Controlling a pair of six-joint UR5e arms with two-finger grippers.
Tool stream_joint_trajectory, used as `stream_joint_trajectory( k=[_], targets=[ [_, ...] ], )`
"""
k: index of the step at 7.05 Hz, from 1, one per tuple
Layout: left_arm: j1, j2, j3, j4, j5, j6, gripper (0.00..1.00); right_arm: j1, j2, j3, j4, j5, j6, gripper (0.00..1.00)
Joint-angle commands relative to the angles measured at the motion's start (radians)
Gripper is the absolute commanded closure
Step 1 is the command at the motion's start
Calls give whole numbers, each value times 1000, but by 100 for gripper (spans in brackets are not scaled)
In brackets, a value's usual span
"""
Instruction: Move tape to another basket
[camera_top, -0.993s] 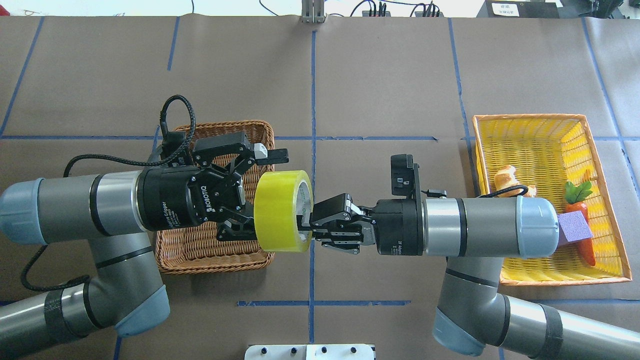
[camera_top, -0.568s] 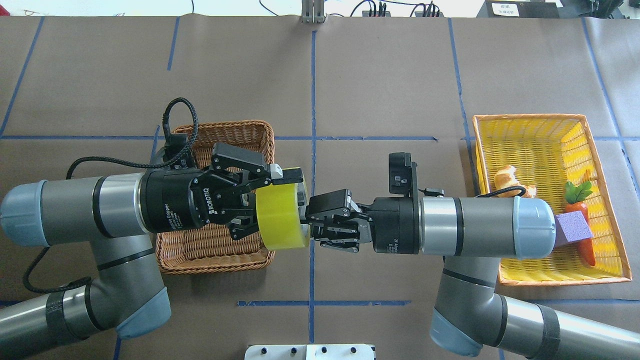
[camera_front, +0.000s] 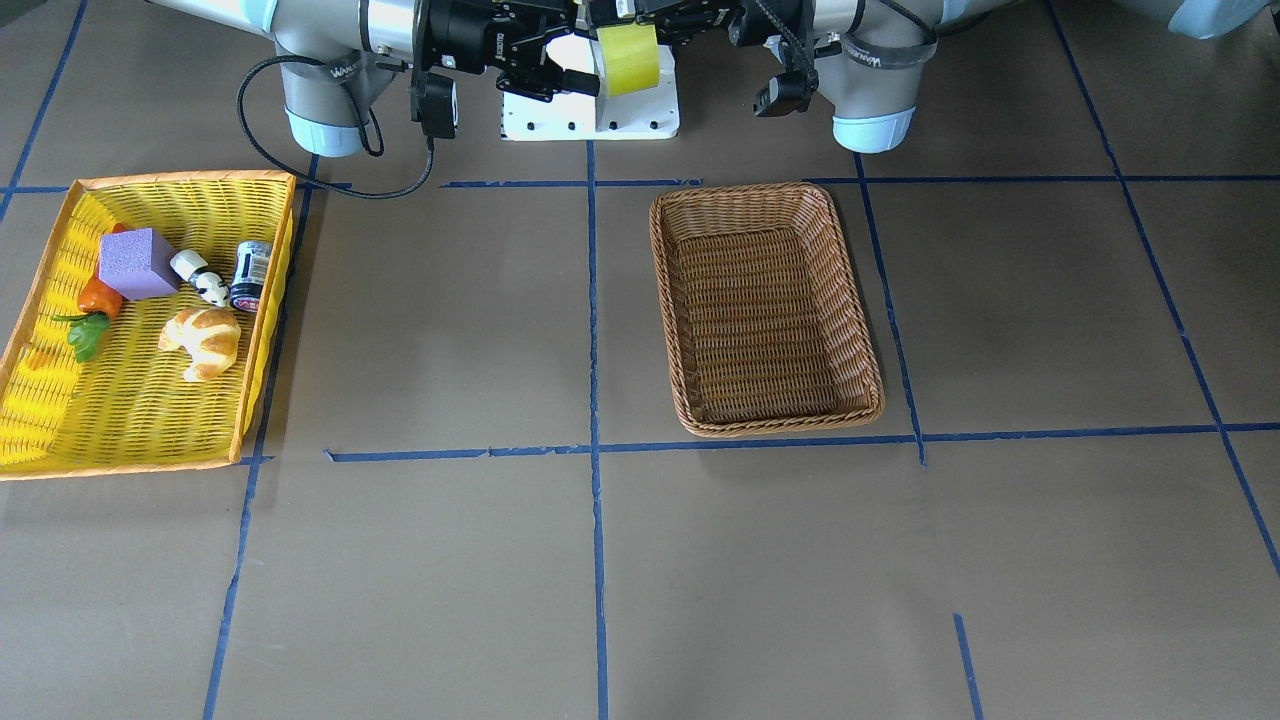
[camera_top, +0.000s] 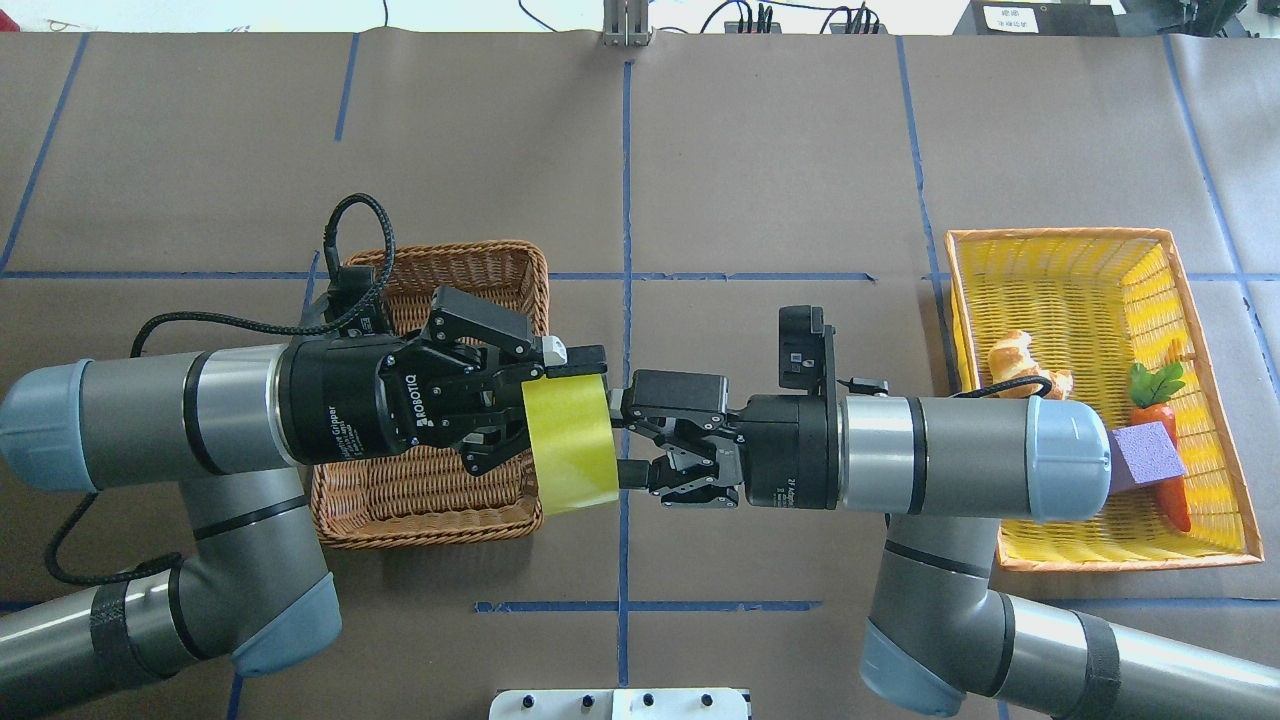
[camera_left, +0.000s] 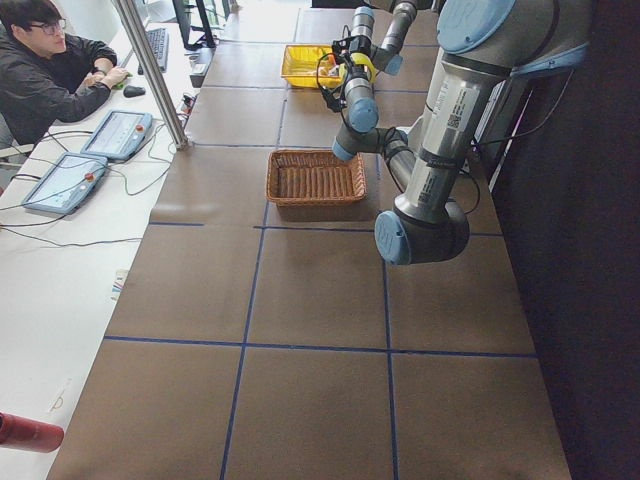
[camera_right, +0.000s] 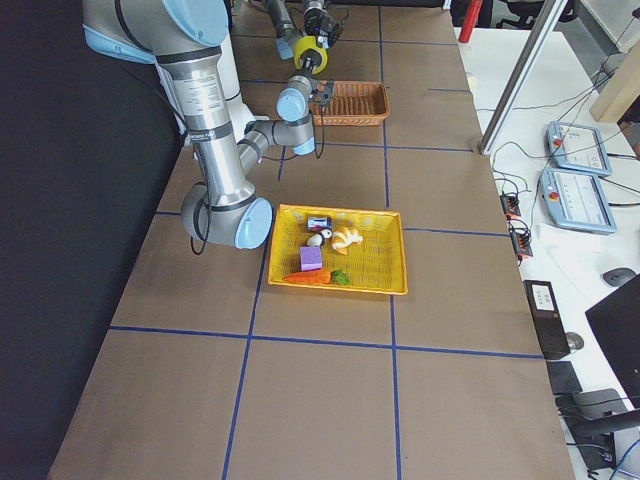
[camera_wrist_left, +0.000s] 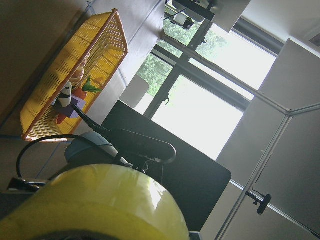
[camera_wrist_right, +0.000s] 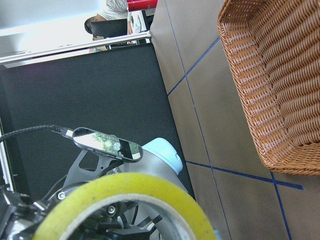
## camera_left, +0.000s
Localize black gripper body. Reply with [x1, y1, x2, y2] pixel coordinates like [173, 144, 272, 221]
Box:
[331, 35, 370, 60]

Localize yellow tape roll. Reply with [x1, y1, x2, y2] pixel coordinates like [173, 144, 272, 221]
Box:
[339, 52, 378, 84]

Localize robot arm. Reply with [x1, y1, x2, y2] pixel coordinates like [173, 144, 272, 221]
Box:
[332, 1, 594, 265]
[332, 0, 431, 75]

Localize yellow woven plastic basket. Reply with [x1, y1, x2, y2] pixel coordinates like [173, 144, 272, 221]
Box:
[281, 44, 346, 89]

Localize brown wicker basket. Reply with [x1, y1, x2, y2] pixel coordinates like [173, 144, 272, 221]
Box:
[266, 149, 367, 207]

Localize computer monitor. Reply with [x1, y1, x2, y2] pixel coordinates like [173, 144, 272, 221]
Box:
[172, 0, 217, 51]

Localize black keyboard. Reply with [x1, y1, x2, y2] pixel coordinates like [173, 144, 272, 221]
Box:
[146, 28, 170, 73]

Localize black computer mouse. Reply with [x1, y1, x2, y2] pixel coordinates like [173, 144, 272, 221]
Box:
[123, 85, 146, 98]

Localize far teach pendant tablet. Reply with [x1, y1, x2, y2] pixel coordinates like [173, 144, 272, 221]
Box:
[81, 110, 153, 161]

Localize teach pendant tablet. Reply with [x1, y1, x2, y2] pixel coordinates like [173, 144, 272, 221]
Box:
[21, 152, 109, 215]
[81, 110, 153, 161]

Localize person in black jacket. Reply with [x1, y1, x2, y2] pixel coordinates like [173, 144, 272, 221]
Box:
[1, 1, 128, 148]

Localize near teach pendant tablet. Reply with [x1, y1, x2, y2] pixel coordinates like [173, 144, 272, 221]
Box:
[21, 152, 109, 215]

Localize red cylinder bottle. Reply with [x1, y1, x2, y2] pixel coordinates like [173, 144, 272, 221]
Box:
[1, 413, 64, 453]

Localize aluminium frame post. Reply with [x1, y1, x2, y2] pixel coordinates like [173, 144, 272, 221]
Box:
[113, 0, 188, 151]

